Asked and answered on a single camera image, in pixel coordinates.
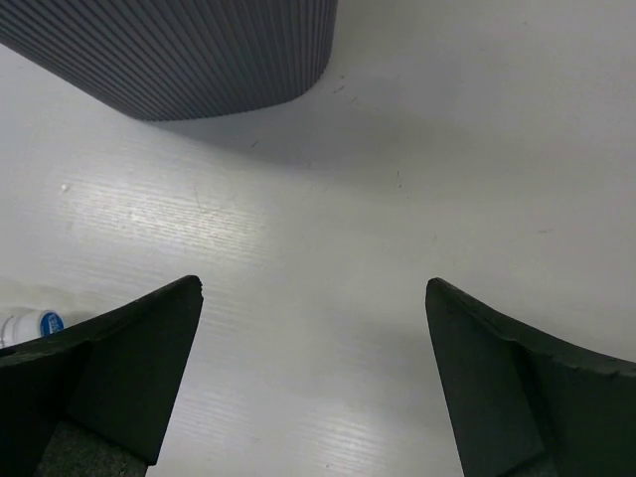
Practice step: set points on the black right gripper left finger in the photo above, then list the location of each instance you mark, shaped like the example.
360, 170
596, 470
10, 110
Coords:
96, 399

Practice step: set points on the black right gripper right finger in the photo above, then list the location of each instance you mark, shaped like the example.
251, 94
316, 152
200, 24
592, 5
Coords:
523, 402

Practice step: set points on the blue label plastic bottle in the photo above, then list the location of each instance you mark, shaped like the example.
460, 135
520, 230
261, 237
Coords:
20, 325

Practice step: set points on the grey mesh waste bin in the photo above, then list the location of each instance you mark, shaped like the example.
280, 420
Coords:
177, 60

